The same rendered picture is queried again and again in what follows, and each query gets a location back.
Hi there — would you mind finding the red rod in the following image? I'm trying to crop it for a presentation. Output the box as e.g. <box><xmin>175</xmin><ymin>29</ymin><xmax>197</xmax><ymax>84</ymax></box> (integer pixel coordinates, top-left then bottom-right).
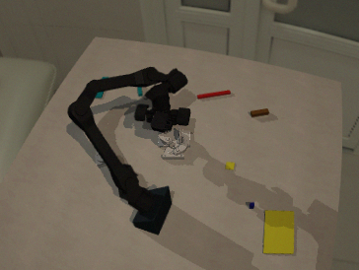
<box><xmin>197</xmin><ymin>90</ymin><xmax>231</xmax><ymax>99</ymax></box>

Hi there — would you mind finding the small yellow block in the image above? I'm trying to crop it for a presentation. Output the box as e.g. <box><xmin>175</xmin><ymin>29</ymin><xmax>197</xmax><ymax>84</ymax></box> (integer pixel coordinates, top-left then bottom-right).
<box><xmin>225</xmin><ymin>163</ymin><xmax>235</xmax><ymax>169</ymax></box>

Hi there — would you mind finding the yellow flat rectangular plate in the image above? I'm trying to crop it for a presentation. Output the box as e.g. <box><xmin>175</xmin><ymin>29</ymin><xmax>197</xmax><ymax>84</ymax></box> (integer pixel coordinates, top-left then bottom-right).
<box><xmin>263</xmin><ymin>210</ymin><xmax>295</xmax><ymax>254</ymax></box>

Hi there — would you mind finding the brown rectangular bar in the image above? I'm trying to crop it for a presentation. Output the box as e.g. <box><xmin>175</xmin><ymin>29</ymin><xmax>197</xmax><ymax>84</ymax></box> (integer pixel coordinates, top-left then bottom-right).
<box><xmin>251</xmin><ymin>108</ymin><xmax>269</xmax><ymax>117</ymax></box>

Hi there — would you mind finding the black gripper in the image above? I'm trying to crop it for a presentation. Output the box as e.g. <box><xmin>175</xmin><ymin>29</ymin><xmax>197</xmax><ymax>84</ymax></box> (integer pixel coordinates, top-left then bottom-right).
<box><xmin>135</xmin><ymin>97</ymin><xmax>190</xmax><ymax>126</ymax></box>

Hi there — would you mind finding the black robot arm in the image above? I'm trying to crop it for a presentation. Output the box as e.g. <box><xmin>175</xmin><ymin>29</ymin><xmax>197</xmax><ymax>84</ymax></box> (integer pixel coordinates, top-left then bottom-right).
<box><xmin>67</xmin><ymin>67</ymin><xmax>188</xmax><ymax>215</ymax></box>

